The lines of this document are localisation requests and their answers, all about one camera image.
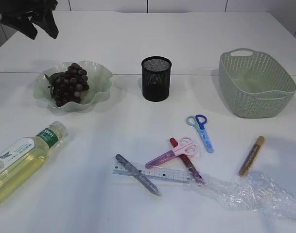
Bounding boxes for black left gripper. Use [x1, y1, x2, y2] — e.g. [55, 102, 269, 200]
[0, 0, 59, 40]

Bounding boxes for purple grape bunch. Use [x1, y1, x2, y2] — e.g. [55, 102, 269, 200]
[45, 63, 89, 107]

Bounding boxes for green tea bottle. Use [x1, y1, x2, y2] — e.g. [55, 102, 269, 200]
[0, 121, 68, 205]

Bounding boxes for clear plastic sheet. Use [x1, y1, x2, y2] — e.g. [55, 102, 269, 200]
[189, 171, 296, 222]

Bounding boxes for black mesh pen holder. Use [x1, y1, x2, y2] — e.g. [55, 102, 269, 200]
[141, 56, 172, 102]

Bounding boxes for grey glitter pen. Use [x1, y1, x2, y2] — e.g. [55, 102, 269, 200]
[115, 154, 161, 197]

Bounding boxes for red glitter pen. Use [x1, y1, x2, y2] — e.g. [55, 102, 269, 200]
[170, 137, 205, 185]

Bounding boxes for clear plastic ruler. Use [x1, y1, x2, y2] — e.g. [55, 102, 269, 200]
[112, 162, 192, 183]

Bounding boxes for green woven plastic basket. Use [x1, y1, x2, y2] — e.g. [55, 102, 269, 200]
[219, 48, 296, 118]

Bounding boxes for gold glitter pen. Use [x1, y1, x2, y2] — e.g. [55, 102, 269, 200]
[238, 136, 265, 177]

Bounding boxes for blue scissors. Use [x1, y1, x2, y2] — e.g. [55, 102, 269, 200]
[186, 114, 214, 153]

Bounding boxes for pink scissors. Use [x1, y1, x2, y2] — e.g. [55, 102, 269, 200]
[145, 137, 198, 168]

